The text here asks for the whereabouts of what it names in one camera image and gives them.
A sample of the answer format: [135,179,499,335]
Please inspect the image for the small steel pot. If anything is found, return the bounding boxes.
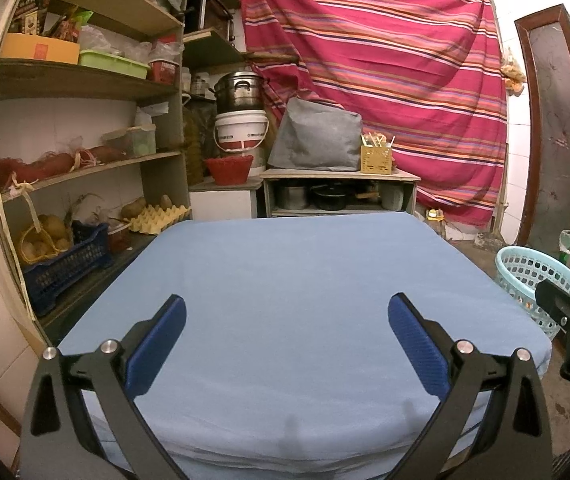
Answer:
[276,184,308,210]

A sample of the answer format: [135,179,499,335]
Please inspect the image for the green plastic tray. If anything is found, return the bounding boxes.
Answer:
[78,49,150,80]

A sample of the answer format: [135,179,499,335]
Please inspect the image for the white plastic bucket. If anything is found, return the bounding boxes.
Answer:
[213,109,270,153]

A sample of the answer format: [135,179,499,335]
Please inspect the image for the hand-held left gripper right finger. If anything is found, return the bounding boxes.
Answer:
[385,292,554,480]

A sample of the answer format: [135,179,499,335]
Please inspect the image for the red net bag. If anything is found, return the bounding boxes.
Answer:
[0,145,128,192]

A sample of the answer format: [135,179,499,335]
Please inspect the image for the yellow wicker basket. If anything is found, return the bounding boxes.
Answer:
[18,212,75,266]

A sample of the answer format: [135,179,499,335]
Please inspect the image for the dark wooden wall shelf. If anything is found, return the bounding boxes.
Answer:
[183,27,246,68]

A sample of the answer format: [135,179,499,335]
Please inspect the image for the brown printed box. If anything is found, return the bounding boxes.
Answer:
[9,0,48,36]

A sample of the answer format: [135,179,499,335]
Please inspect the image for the red basin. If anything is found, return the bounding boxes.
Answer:
[204,154,255,186]

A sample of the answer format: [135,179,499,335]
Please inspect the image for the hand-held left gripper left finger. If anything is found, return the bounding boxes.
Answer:
[19,294,188,480]

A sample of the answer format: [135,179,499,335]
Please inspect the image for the blue tablecloth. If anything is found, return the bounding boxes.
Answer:
[58,211,552,478]

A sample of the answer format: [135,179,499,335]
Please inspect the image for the light blue plastic basket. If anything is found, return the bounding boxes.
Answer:
[495,245,570,341]

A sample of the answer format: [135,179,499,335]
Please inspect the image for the large steel pot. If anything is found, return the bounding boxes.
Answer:
[212,71,266,113]

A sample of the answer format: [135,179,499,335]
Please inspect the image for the white cabinet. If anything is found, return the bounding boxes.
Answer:
[188,177,266,222]

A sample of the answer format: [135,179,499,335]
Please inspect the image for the black pan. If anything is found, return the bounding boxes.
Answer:
[310,184,351,211]

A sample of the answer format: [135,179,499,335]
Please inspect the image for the brown framed door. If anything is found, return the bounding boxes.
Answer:
[514,4,570,248]

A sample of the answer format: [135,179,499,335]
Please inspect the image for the clear plastic bags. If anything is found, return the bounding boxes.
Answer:
[79,25,186,61]

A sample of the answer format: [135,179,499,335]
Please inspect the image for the red green snack packets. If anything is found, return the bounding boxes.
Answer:
[45,7,95,41]

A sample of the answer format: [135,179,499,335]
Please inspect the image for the yellow egg carton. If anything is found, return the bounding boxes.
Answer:
[129,203,193,235]

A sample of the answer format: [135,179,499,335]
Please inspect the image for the heap of potatoes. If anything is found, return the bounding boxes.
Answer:
[29,214,73,256]

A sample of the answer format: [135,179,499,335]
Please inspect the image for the blue plastic crate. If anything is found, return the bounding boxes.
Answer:
[21,221,115,317]

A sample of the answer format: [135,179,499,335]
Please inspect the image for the red striped cloth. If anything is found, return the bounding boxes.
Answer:
[240,0,510,228]

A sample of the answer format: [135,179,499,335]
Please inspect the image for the wooden side table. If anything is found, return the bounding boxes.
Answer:
[259,167,422,218]

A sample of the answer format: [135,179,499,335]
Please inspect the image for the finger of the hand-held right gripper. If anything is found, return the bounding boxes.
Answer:
[535,279,570,326]

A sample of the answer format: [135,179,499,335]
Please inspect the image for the wooden shelf unit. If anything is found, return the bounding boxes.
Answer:
[0,0,193,346]

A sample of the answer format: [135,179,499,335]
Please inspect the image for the small red basket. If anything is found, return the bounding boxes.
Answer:
[147,59,180,83]

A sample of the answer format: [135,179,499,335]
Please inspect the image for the grey cushion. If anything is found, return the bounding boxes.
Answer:
[267,97,364,172]

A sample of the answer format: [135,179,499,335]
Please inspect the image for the hanging garlic bunch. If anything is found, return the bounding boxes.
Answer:
[501,57,526,96]

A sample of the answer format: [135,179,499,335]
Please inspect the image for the yellow utensil holder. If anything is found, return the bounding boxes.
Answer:
[360,132,396,175]

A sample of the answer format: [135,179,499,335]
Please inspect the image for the clear plastic container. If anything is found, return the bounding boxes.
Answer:
[102,124,157,158]

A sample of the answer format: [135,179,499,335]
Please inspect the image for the dark appliance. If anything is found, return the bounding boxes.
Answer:
[187,0,240,43]

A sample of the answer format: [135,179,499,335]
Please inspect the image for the white container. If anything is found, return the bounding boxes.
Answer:
[380,185,406,211]

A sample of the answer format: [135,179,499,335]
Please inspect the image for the orange box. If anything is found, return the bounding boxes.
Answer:
[1,33,81,65]

